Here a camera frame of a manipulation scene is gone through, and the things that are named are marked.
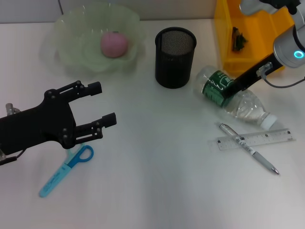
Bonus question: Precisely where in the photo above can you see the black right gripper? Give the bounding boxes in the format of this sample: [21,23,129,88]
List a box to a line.
[223,53,285,101]

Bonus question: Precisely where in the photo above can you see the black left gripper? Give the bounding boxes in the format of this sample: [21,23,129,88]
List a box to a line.
[0,81,117,156]

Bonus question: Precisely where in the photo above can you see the clear green-label water bottle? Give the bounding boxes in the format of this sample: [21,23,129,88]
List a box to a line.
[193,65,278,130]

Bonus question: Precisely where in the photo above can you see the green plastic wrapper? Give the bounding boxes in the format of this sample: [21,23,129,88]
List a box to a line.
[231,26,249,52]

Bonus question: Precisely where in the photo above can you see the pink peach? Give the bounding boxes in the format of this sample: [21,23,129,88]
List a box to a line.
[100,32,129,58]

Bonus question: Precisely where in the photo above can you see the clear grey ballpoint pen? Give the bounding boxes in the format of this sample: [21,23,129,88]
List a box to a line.
[216,121,280,176]

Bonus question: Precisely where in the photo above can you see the green translucent fruit bowl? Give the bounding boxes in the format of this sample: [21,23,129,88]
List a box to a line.
[39,2,146,78]

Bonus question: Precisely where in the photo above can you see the transparent plastic ruler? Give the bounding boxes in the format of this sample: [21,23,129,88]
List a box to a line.
[209,128,296,151]

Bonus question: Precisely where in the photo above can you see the black mesh pen holder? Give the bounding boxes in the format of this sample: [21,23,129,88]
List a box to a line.
[154,27,197,89]

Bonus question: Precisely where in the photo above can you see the blue sheathed scissors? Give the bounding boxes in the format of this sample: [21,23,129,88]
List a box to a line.
[39,143,94,198]

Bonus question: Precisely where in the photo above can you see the yellow plastic bin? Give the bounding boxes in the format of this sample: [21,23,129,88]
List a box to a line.
[213,0,300,72]

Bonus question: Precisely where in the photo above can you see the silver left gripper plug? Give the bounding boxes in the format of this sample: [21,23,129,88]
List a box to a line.
[5,103,21,115]

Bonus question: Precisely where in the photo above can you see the grey right gripper cable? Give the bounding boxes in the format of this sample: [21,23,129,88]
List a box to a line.
[256,62,305,88]

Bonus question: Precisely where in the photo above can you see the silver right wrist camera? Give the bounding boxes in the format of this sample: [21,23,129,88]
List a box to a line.
[239,0,302,16]

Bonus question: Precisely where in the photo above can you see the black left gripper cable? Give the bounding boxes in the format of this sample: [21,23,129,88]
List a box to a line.
[0,149,24,167]

